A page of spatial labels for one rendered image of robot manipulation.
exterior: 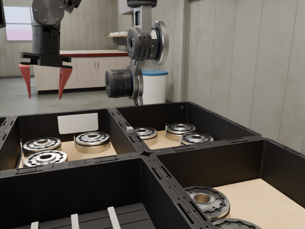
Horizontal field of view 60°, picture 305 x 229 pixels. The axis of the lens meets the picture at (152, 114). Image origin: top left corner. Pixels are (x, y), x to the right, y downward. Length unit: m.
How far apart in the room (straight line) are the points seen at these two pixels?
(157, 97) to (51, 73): 2.66
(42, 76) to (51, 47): 5.45
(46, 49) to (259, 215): 0.55
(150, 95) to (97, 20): 4.39
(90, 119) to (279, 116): 2.13
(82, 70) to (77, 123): 5.21
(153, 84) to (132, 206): 3.70
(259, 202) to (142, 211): 0.24
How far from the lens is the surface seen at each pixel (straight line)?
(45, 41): 0.62
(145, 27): 1.20
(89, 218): 0.55
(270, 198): 0.64
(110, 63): 6.17
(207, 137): 0.84
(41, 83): 6.09
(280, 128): 2.76
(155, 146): 0.83
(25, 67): 0.62
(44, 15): 0.56
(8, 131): 0.76
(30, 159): 0.75
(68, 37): 8.08
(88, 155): 0.79
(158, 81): 4.21
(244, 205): 0.60
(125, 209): 0.56
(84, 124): 0.90
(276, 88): 2.75
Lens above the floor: 1.15
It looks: 16 degrees down
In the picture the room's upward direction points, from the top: straight up
